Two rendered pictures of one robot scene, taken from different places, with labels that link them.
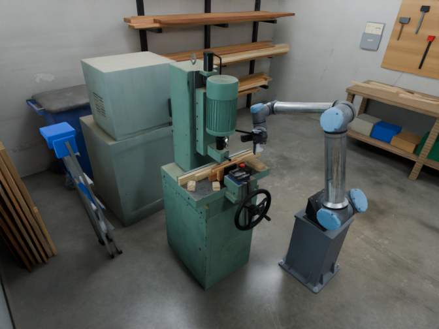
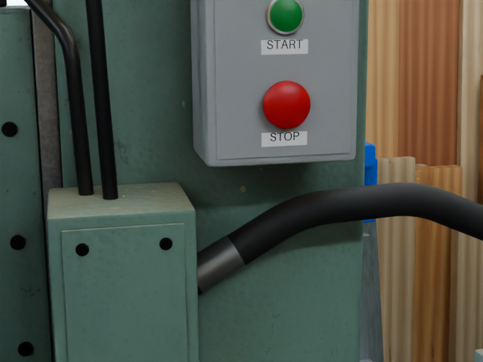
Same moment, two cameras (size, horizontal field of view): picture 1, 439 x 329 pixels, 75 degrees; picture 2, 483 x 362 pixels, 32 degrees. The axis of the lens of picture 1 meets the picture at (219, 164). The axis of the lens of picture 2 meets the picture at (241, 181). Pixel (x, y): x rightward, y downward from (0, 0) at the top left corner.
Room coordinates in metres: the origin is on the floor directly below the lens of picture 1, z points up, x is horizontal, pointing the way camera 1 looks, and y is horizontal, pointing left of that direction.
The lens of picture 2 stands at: (2.12, -0.41, 1.43)
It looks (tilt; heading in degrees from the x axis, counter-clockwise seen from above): 13 degrees down; 117
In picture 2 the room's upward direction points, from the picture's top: straight up
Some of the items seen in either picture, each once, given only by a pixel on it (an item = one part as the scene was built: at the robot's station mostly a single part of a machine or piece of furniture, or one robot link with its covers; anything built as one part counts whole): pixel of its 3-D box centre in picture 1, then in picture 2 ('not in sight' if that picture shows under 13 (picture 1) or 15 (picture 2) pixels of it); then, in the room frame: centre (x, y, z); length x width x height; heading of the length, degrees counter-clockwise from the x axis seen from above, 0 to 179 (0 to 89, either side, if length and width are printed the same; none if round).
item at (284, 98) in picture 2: not in sight; (286, 105); (1.91, 0.06, 1.36); 0.03 x 0.01 x 0.03; 39
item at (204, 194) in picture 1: (230, 182); not in sight; (1.47, -0.07, 0.87); 0.61 x 0.30 x 0.06; 129
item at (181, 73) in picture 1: (193, 119); (201, 306); (1.78, 0.19, 1.16); 0.22 x 0.22 x 0.72; 39
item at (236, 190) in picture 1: (239, 183); not in sight; (1.41, -0.13, 0.92); 0.15 x 0.13 x 0.09; 129
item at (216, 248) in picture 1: (207, 221); not in sight; (1.65, 0.08, 0.36); 0.58 x 0.45 x 0.71; 39
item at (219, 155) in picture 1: (217, 153); not in sight; (1.57, 0.01, 1.03); 0.14 x 0.07 x 0.09; 39
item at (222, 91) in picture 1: (221, 106); not in sight; (1.55, 0.00, 1.35); 0.18 x 0.18 x 0.31
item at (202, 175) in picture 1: (230, 164); not in sight; (1.61, -0.07, 0.92); 0.55 x 0.02 x 0.04; 129
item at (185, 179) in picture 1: (218, 166); not in sight; (1.57, 0.01, 0.93); 0.60 x 0.02 x 0.05; 129
